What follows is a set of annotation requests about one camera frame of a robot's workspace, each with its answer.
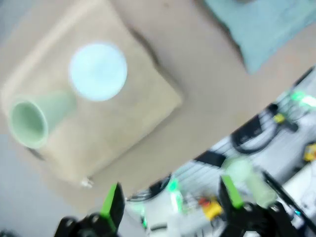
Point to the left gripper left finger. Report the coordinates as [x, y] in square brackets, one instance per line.
[112, 207]

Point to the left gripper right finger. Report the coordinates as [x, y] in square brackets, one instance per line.
[232, 195]

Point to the beige cloth mat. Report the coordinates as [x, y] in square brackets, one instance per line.
[111, 128]

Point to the pale green plastic cup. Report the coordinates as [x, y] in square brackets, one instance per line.
[29, 123]

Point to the pale blue bowl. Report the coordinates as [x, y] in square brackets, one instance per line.
[98, 71]

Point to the teal cloth mat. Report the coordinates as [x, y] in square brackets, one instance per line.
[271, 29]

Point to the yellow emergency stop box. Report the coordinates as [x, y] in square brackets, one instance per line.
[212, 208]

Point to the pale green spare bowl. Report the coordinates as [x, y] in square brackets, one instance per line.
[238, 169]

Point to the pale green spare cup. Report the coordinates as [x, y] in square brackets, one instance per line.
[261, 192]

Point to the black metal bracket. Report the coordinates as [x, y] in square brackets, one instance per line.
[211, 158]

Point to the white slatted base plate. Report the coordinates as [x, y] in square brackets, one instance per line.
[271, 160]

